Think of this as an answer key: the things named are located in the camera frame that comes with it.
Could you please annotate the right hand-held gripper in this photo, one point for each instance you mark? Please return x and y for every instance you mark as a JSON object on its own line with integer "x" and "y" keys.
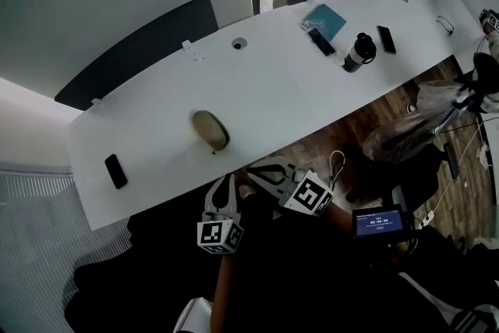
{"x": 308, "y": 193}

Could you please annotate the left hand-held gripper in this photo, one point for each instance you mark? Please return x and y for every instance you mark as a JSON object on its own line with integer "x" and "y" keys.
{"x": 212, "y": 234}

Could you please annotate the olive glasses case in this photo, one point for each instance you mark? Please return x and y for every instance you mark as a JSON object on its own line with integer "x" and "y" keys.
{"x": 210, "y": 130}

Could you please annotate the person's right forearm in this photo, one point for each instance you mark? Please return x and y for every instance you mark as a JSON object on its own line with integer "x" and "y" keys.
{"x": 341, "y": 218}

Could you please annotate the person's left forearm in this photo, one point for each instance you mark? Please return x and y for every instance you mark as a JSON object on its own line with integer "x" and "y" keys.
{"x": 223, "y": 292}

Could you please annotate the person's light shoe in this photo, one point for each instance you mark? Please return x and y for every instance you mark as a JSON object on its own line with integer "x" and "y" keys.
{"x": 246, "y": 193}

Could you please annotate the person's black clothing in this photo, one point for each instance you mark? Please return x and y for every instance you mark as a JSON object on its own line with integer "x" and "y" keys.
{"x": 312, "y": 277}

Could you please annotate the wrist-mounted screen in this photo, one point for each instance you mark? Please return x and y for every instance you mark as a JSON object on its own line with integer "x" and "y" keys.
{"x": 378, "y": 222}

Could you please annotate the black smartphone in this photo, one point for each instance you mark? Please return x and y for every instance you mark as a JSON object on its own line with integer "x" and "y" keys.
{"x": 116, "y": 171}
{"x": 321, "y": 42}
{"x": 386, "y": 39}

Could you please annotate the black water bottle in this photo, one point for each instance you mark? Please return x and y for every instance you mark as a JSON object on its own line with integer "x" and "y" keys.
{"x": 358, "y": 52}

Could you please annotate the white power strip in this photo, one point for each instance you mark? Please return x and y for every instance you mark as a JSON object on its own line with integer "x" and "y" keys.
{"x": 428, "y": 218}

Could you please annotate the teal notebook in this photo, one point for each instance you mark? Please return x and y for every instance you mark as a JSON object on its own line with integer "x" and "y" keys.
{"x": 329, "y": 17}

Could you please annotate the long dark desk divider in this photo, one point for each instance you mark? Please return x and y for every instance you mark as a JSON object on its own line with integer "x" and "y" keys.
{"x": 136, "y": 54}

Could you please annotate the black chair backrest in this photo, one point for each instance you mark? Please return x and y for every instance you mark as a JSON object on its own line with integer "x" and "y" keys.
{"x": 487, "y": 72}

